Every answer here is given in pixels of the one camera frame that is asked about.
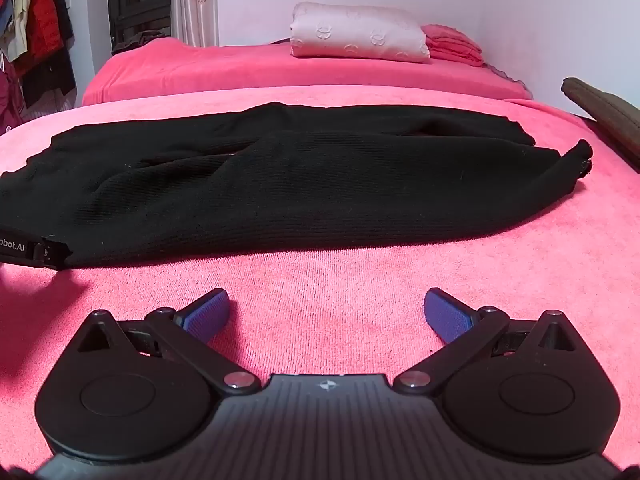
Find pink patterned curtain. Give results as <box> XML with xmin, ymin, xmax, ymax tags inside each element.
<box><xmin>171</xmin><ymin>0</ymin><xmax>220</xmax><ymax>49</ymax></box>

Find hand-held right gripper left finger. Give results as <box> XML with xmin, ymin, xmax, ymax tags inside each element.
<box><xmin>65</xmin><ymin>288</ymin><xmax>262</xmax><ymax>396</ymax></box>

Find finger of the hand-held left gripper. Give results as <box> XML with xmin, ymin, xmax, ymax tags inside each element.
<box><xmin>30</xmin><ymin>236</ymin><xmax>72</xmax><ymax>270</ymax></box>

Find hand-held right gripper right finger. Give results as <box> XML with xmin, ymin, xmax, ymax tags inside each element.
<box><xmin>392</xmin><ymin>287</ymin><xmax>588</xmax><ymax>395</ymax></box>

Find black knit pants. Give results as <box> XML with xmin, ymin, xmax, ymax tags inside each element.
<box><xmin>0</xmin><ymin>102</ymin><xmax>594</xmax><ymax>268</ymax></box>

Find brown cushion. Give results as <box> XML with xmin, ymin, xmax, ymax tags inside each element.
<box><xmin>561</xmin><ymin>77</ymin><xmax>640</xmax><ymax>175</ymax></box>

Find red hanging jacket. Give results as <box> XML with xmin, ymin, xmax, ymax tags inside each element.
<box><xmin>24</xmin><ymin>0</ymin><xmax>66</xmax><ymax>63</ymax></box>

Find maroon hanging garment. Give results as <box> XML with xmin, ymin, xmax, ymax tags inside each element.
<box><xmin>0</xmin><ymin>59</ymin><xmax>26</xmax><ymax>133</ymax></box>

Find pale pink pillow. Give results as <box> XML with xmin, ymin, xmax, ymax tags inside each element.
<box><xmin>289</xmin><ymin>1</ymin><xmax>432</xmax><ymax>64</ymax></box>

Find pink bed sheet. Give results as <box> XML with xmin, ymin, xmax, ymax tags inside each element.
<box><xmin>81</xmin><ymin>37</ymin><xmax>534</xmax><ymax>108</ymax></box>

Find dark cloth pile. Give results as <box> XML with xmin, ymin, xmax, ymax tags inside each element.
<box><xmin>110</xmin><ymin>30</ymin><xmax>169</xmax><ymax>56</ymax></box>

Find cream hanging shirt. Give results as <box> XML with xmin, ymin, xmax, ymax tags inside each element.
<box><xmin>6</xmin><ymin>0</ymin><xmax>32</xmax><ymax>59</ymax></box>

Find pink plush blanket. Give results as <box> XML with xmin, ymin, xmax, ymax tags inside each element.
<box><xmin>0</xmin><ymin>82</ymin><xmax>640</xmax><ymax>471</ymax></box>

